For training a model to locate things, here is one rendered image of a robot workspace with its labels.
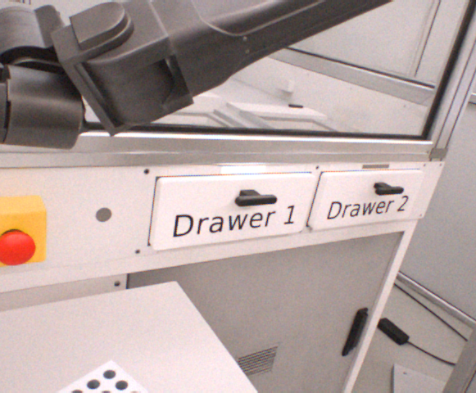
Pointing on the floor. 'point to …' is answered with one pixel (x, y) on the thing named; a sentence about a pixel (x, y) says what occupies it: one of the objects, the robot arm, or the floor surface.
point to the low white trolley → (106, 345)
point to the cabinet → (253, 298)
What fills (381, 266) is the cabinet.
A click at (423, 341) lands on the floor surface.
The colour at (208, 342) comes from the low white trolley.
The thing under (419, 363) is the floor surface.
